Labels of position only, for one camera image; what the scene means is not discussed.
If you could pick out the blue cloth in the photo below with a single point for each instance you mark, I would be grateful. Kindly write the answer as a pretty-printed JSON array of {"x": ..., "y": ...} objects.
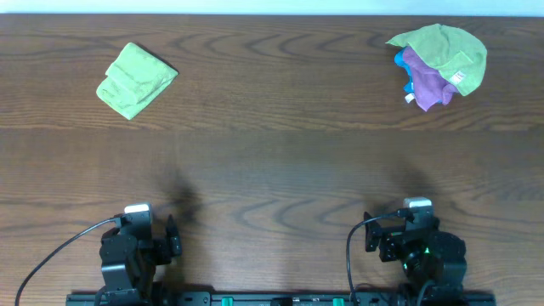
[{"x": 409, "y": 87}]

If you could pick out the purple cloth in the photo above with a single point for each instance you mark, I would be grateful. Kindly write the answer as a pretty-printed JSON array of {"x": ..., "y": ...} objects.
[{"x": 429, "y": 87}]

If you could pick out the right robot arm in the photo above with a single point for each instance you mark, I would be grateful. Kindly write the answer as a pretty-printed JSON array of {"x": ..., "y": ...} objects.
[{"x": 433, "y": 260}]

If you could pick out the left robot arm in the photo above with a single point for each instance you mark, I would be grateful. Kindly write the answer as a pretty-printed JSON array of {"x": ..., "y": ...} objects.
[{"x": 130, "y": 255}]

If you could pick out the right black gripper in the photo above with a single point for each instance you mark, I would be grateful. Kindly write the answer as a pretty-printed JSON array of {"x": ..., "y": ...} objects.
[{"x": 383, "y": 240}]

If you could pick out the folded green cloth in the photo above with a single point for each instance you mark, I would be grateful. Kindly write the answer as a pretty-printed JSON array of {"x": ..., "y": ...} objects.
[{"x": 133, "y": 80}]

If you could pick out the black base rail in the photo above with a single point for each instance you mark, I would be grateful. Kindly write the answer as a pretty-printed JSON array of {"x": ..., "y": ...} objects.
[{"x": 292, "y": 299}]

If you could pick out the green microfiber cloth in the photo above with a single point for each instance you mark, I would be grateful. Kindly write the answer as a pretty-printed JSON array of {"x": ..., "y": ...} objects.
[{"x": 458, "y": 56}]

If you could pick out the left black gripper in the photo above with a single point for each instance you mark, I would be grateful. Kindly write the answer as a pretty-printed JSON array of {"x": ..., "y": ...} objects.
[{"x": 161, "y": 247}]

